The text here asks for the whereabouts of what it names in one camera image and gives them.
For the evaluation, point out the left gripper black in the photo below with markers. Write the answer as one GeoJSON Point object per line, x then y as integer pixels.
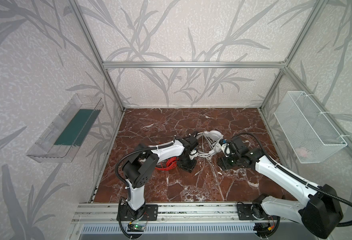
{"type": "Point", "coordinates": [188, 163]}

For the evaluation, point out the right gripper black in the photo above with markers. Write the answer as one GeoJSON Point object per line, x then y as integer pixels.
{"type": "Point", "coordinates": [225, 162]}

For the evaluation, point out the red black headphones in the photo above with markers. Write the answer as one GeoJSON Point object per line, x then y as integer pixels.
{"type": "Point", "coordinates": [167, 165]}

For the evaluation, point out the white headphones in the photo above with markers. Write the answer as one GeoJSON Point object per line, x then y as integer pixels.
{"type": "Point", "coordinates": [208, 144]}

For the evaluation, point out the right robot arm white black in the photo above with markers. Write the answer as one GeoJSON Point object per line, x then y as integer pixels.
{"type": "Point", "coordinates": [318, 208]}

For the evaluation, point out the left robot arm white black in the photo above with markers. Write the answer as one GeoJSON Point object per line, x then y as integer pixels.
{"type": "Point", "coordinates": [136, 168]}

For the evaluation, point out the pink object in basket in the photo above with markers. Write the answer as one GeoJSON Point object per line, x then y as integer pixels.
{"type": "Point", "coordinates": [302, 152]}

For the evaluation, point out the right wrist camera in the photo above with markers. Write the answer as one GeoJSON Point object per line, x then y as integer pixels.
{"type": "Point", "coordinates": [224, 145]}

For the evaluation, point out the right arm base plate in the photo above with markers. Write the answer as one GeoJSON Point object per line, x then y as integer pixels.
{"type": "Point", "coordinates": [248, 211]}

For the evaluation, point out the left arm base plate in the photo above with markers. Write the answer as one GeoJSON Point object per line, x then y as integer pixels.
{"type": "Point", "coordinates": [146, 212]}

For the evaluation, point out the white wire mesh basket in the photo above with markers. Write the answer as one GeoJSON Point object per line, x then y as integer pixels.
{"type": "Point", "coordinates": [305, 125]}

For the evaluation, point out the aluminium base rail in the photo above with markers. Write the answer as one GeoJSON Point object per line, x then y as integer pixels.
{"type": "Point", "coordinates": [186, 212]}

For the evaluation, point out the clear plastic wall tray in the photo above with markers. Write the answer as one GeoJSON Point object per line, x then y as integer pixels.
{"type": "Point", "coordinates": [63, 138]}

